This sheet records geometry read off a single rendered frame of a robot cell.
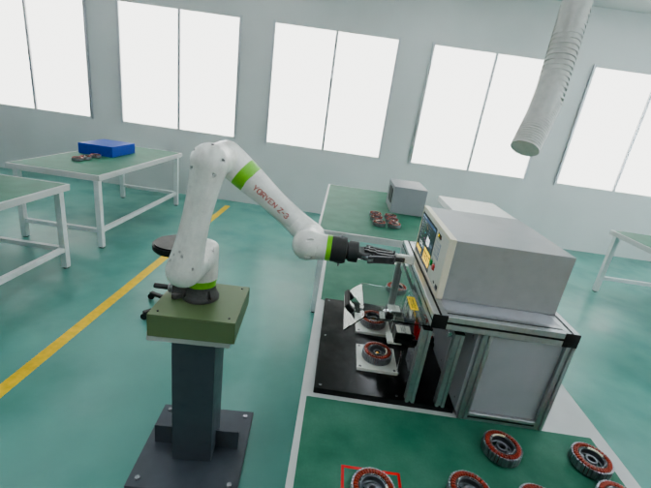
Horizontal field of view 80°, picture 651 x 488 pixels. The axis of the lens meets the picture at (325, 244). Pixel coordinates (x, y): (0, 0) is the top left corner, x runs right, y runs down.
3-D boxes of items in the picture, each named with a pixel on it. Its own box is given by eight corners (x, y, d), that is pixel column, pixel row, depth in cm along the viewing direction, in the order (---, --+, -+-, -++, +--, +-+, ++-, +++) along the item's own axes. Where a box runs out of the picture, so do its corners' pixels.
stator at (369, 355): (359, 362, 142) (361, 354, 141) (362, 346, 152) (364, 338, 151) (390, 370, 141) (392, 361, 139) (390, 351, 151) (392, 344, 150)
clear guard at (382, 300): (343, 330, 120) (346, 313, 118) (344, 294, 143) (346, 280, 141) (447, 346, 120) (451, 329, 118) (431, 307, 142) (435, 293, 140)
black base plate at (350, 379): (313, 392, 129) (313, 386, 128) (325, 301, 189) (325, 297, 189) (452, 413, 129) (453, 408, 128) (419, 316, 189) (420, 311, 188)
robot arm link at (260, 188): (236, 193, 140) (257, 169, 138) (245, 188, 151) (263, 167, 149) (309, 259, 146) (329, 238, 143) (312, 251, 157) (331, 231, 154)
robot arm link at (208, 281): (175, 289, 151) (176, 244, 145) (192, 275, 166) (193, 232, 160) (207, 294, 150) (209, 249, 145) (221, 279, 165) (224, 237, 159)
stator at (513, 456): (527, 471, 111) (531, 461, 109) (489, 468, 110) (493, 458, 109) (509, 439, 121) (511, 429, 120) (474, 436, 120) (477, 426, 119)
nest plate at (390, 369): (356, 370, 140) (356, 367, 139) (356, 346, 154) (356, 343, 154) (397, 376, 140) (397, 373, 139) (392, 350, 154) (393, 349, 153)
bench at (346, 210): (305, 314, 321) (316, 228, 296) (321, 241, 495) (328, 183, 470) (436, 333, 320) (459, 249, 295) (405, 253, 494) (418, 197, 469)
